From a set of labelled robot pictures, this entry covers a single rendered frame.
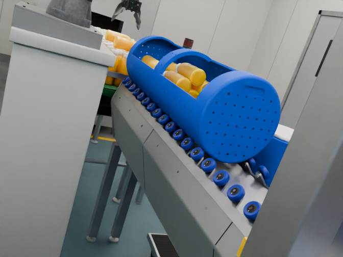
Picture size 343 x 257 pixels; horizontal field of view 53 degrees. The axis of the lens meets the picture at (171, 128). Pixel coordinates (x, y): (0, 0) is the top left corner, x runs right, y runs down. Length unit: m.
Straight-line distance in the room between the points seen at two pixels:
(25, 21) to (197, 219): 0.77
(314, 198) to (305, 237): 0.05
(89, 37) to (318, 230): 0.95
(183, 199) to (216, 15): 5.69
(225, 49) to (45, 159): 5.70
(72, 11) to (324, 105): 0.98
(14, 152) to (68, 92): 0.27
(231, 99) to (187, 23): 5.36
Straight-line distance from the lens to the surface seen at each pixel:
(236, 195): 0.86
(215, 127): 1.01
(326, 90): 0.37
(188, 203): 0.99
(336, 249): 0.80
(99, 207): 2.02
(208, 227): 0.91
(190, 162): 1.05
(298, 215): 0.38
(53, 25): 1.17
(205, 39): 6.50
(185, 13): 6.30
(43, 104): 1.20
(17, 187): 1.32
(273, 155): 1.37
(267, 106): 1.09
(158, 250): 2.00
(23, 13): 1.17
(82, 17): 1.23
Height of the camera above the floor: 1.29
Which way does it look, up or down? 16 degrees down
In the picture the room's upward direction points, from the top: 18 degrees clockwise
